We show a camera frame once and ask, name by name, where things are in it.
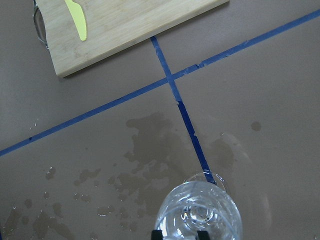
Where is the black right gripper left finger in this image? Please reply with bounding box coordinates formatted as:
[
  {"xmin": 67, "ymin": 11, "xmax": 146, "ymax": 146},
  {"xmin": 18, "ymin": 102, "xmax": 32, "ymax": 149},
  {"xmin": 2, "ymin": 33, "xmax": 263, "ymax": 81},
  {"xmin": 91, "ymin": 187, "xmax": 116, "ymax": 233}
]
[{"xmin": 150, "ymin": 229, "xmax": 164, "ymax": 240}]

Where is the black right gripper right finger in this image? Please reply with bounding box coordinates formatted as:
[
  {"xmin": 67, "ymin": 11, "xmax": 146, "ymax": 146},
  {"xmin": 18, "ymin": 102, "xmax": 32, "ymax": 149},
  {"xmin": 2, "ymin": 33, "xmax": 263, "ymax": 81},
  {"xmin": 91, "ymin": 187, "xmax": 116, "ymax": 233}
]
[{"xmin": 196, "ymin": 230, "xmax": 210, "ymax": 240}]

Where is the clear wine glass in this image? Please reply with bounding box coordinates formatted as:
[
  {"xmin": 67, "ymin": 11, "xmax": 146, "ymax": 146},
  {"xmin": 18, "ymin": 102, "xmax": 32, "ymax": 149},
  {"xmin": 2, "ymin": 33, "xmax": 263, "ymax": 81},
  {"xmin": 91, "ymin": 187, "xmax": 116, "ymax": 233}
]
[{"xmin": 153, "ymin": 172, "xmax": 243, "ymax": 240}]

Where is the bamboo cutting board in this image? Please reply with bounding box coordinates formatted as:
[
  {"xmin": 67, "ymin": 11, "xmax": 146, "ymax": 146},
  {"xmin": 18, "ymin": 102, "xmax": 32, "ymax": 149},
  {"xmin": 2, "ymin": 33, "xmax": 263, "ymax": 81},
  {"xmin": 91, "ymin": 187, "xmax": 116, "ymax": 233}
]
[{"xmin": 35, "ymin": 0, "xmax": 223, "ymax": 78}]

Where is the yellow plastic knife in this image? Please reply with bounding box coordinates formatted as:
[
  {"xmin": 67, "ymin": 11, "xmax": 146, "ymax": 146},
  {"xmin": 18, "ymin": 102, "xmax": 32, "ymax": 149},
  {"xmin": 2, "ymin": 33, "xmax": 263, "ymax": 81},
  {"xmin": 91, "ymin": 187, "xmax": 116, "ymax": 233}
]
[{"xmin": 64, "ymin": 0, "xmax": 87, "ymax": 42}]

